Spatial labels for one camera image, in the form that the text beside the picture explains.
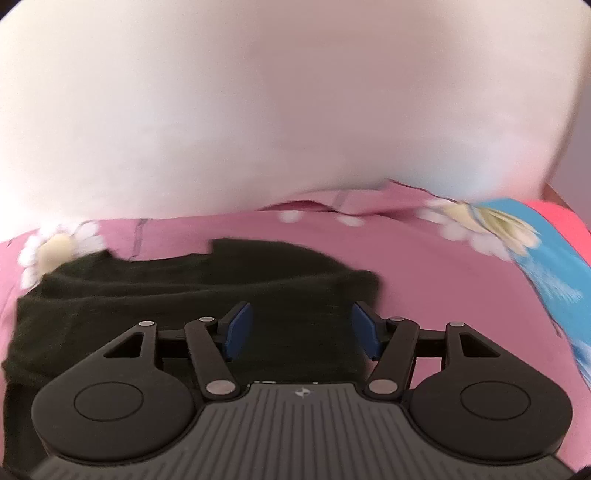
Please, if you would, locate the brown wooden bed frame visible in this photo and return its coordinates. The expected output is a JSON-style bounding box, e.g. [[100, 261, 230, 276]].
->
[[539, 181, 575, 210]]

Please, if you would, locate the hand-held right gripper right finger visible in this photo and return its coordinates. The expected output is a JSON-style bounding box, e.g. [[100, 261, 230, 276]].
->
[[351, 301, 503, 400]]

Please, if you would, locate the black knit sweater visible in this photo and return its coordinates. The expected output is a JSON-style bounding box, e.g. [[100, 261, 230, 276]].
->
[[2, 237, 382, 385]]

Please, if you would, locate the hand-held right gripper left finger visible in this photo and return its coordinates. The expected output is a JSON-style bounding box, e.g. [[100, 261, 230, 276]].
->
[[102, 301, 254, 400]]

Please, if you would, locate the pink floral bedsheet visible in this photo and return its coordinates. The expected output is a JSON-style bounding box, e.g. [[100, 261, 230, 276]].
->
[[0, 179, 591, 464]]

